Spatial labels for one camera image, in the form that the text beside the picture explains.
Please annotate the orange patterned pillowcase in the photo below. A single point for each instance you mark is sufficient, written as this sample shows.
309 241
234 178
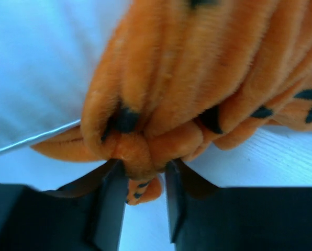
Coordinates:
178 76

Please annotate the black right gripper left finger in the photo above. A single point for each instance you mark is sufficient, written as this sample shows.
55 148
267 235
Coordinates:
85 214

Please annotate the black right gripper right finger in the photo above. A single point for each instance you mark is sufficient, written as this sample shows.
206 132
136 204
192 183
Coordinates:
203 216

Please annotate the white pillow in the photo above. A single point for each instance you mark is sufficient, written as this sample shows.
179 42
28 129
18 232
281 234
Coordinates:
48 53

